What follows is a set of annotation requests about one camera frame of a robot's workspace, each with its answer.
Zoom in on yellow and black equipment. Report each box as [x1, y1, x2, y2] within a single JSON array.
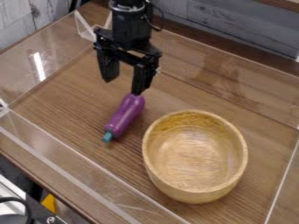
[[23, 192, 75, 224]]

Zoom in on light wooden bowl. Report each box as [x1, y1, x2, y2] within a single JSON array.
[[141, 109, 248, 204]]

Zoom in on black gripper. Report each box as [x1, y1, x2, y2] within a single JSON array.
[[95, 0, 163, 95]]

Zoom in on black cable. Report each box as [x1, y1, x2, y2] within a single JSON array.
[[0, 196, 33, 224]]

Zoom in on purple toy eggplant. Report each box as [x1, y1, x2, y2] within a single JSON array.
[[103, 94, 145, 143]]

